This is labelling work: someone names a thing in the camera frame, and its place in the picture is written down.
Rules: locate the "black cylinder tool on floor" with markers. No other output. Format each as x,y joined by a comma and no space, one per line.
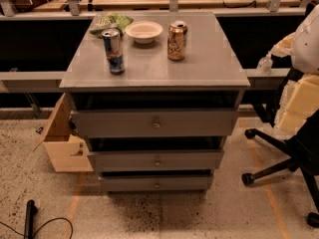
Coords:
31,211

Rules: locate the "middle grey drawer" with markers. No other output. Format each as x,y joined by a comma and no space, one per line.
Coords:
154,160

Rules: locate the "green chip bag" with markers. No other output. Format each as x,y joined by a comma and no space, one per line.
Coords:
111,21

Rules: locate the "black office chair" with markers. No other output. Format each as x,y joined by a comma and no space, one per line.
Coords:
302,148

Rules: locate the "bottom grey drawer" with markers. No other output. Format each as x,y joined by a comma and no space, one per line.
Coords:
156,183

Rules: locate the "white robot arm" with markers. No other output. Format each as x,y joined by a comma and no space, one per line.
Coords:
305,45

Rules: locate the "blue silver energy drink can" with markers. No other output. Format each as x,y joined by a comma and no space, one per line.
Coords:
113,49

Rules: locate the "white paper bowl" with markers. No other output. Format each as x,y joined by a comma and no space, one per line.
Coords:
144,32

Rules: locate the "top grey drawer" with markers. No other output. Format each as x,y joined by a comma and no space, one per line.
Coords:
148,123

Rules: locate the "orange soda can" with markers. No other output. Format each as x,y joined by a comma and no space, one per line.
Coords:
176,40

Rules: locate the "grey drawer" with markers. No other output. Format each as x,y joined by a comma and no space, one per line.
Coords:
148,123
156,183
154,160

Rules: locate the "grey drawer cabinet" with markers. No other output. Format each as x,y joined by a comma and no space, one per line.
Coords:
209,78

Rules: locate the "clear sanitizer bottle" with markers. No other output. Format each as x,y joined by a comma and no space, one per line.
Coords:
264,65

